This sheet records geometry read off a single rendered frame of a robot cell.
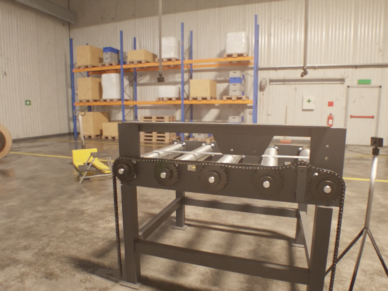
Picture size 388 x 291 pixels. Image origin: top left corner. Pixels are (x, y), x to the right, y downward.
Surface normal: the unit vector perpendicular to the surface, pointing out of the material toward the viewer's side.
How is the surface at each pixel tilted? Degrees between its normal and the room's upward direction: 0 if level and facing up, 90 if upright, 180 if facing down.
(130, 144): 90
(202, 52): 90
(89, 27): 90
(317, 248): 90
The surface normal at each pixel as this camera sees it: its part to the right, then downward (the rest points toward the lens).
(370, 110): -0.32, 0.14
